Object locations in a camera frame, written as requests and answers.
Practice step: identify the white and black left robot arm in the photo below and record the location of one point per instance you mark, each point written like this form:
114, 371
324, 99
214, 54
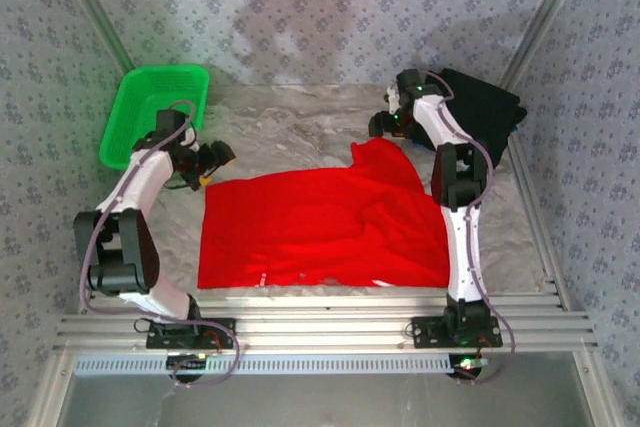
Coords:
135, 182

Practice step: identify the left controller board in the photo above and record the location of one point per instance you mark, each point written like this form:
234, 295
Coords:
187, 361

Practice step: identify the red t-shirt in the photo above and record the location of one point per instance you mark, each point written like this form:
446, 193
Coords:
300, 227

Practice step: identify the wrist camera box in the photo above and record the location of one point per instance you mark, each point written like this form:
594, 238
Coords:
190, 139
393, 102

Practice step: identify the black folded t-shirt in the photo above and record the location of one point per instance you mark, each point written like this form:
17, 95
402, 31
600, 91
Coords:
490, 112

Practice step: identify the right controller board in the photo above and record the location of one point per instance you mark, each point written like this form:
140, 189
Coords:
467, 364

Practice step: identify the controller board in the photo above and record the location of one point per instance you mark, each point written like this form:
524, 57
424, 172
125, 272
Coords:
467, 364
187, 361

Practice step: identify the aluminium rail frame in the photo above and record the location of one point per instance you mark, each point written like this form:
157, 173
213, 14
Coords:
325, 327

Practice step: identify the aluminium corner post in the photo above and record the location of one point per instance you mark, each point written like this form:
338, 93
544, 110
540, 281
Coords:
93, 7
551, 7

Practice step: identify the aluminium frame leg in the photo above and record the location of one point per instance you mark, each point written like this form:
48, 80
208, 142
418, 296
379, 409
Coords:
597, 392
47, 392

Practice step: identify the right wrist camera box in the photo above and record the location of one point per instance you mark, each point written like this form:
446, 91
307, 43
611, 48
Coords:
393, 102

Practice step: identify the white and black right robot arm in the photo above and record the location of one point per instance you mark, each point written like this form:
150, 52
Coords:
465, 247

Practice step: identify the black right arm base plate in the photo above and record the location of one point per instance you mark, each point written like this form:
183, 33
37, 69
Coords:
425, 334

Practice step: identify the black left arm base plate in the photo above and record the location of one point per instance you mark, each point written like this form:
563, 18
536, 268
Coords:
200, 344

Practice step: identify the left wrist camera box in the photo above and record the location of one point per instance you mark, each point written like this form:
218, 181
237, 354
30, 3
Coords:
190, 139

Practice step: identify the green plastic basket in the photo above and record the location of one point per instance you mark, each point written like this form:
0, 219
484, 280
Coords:
135, 107

